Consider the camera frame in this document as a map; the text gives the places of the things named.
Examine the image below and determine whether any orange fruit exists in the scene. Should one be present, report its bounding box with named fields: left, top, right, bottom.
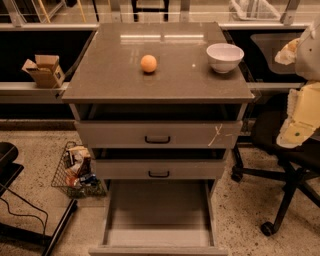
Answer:
left=140, top=55, right=157, bottom=73

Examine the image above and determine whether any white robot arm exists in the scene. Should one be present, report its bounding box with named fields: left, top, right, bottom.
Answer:
left=275, top=16, right=320, bottom=149

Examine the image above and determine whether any grey drawer cabinet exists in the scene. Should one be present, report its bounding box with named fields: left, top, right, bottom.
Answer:
left=61, top=21, right=256, bottom=198

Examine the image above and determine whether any bottom grey open drawer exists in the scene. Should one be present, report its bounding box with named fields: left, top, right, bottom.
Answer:
left=89, top=180, right=228, bottom=256

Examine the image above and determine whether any middle grey drawer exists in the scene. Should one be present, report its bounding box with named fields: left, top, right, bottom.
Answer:
left=92, top=159, right=226, bottom=180

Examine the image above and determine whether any top grey drawer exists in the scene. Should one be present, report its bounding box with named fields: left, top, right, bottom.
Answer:
left=75, top=121, right=242, bottom=149

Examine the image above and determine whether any black office chair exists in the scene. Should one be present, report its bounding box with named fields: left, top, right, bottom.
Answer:
left=230, top=93, right=320, bottom=238

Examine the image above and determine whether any white ceramic bowl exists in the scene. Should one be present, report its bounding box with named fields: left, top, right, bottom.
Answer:
left=206, top=43, right=244, bottom=74

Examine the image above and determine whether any open cardboard box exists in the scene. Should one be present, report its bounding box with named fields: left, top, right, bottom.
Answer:
left=22, top=55, right=65, bottom=89

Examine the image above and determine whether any black stand base left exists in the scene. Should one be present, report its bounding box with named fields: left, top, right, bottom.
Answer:
left=0, top=142, right=78, bottom=256

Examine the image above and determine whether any wire basket with items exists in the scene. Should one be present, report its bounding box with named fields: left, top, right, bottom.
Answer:
left=51, top=141, right=106, bottom=199

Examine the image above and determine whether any black cable on floor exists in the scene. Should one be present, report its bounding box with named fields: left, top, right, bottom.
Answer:
left=0, top=183, right=49, bottom=241

